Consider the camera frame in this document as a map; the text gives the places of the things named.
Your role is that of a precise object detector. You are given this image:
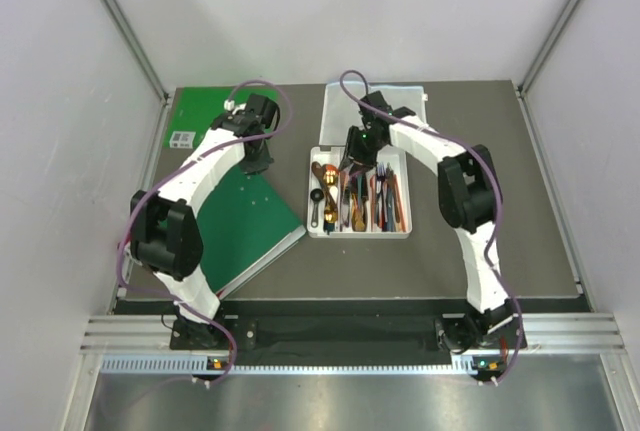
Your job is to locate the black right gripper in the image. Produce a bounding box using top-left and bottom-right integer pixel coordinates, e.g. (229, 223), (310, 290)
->
(339, 126), (386, 176)

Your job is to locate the white cutlery tray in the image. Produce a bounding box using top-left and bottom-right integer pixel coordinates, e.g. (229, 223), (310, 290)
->
(307, 147), (412, 239)

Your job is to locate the brown wooden spoon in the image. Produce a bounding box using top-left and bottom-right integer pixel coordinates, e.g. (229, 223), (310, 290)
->
(311, 161), (339, 209)

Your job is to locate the teal handled gold spoon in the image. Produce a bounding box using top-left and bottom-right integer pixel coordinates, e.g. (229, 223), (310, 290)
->
(323, 206), (338, 235)

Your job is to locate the iridescent knife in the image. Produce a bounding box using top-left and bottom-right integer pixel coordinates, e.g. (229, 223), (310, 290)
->
(340, 164), (360, 231)

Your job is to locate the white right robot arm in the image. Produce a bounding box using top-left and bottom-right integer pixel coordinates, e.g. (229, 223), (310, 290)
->
(344, 91), (514, 347)

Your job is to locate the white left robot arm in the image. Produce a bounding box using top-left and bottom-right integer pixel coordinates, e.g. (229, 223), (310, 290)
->
(128, 93), (280, 348)

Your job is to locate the clear mesh zip pouch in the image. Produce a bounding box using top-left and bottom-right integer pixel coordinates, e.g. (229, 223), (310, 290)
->
(319, 82), (428, 146)

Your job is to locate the gold spoon in tray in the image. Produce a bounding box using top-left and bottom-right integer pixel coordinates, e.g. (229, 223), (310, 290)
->
(322, 164), (339, 187)

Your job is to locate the light green plastic folder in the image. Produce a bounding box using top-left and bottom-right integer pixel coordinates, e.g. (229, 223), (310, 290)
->
(164, 85), (279, 149)

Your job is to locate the black measuring spoon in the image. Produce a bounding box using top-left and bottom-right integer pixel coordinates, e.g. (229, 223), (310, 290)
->
(308, 187), (325, 229)

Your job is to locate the orange chopstick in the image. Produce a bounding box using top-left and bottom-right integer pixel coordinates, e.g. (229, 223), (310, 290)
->
(390, 173), (405, 232)

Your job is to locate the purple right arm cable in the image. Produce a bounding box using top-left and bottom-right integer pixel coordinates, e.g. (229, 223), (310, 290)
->
(339, 69), (524, 386)

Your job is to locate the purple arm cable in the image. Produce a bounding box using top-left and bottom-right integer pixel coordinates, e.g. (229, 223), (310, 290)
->
(115, 79), (295, 386)
(339, 69), (524, 386)

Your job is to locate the dark green ring binder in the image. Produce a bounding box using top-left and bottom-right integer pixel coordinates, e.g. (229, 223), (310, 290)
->
(197, 166), (306, 299)

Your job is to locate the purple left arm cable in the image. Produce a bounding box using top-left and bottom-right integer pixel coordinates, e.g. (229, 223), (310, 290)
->
(115, 79), (295, 386)

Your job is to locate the aluminium frame rail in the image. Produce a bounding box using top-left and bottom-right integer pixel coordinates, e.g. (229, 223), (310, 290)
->
(100, 0), (169, 102)

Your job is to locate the black mounting base plate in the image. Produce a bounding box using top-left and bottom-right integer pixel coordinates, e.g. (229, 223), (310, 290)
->
(168, 314), (529, 352)

